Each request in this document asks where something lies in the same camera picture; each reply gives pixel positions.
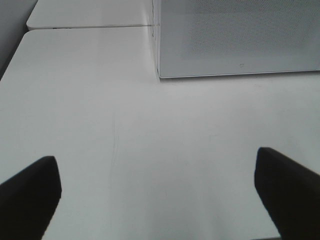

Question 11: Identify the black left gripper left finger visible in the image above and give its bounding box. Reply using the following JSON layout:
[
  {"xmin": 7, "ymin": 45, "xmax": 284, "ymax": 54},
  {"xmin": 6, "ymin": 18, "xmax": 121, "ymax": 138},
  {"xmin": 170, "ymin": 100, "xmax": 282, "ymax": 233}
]
[{"xmin": 0, "ymin": 156, "xmax": 62, "ymax": 240}]

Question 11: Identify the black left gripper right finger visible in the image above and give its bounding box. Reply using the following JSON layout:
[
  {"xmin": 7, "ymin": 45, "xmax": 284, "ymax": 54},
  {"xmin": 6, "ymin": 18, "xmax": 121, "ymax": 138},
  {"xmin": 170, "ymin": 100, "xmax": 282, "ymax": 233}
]
[{"xmin": 254, "ymin": 147, "xmax": 320, "ymax": 240}]

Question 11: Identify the white rear table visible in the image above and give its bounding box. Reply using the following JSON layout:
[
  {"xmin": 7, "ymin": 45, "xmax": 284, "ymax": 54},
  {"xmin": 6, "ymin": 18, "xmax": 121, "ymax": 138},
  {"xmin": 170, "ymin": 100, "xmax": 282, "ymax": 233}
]
[{"xmin": 26, "ymin": 0, "xmax": 154, "ymax": 31}]

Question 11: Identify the white microwave oven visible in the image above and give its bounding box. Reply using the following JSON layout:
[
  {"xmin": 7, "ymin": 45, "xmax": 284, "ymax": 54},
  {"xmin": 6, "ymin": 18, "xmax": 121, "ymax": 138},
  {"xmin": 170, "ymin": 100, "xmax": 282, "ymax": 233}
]
[{"xmin": 152, "ymin": 0, "xmax": 320, "ymax": 78}]

